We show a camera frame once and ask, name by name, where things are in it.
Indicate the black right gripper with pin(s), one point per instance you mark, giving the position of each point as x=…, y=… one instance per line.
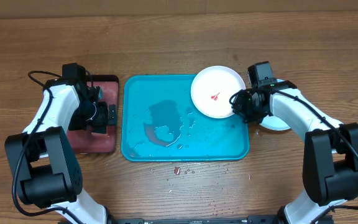
x=241, y=107

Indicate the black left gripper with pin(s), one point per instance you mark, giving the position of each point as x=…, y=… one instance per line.
x=104, y=118

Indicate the light blue plate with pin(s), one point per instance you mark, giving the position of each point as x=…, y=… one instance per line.
x=272, y=122

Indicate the white plate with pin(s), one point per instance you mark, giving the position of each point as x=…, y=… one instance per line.
x=212, y=88

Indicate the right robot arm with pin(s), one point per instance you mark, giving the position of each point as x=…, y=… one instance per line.
x=330, y=158

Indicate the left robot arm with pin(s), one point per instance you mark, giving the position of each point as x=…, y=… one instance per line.
x=46, y=174

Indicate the black tray with red water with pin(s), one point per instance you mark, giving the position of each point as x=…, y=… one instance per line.
x=82, y=140

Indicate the teal plastic tray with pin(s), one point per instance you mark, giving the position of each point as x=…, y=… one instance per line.
x=160, y=123

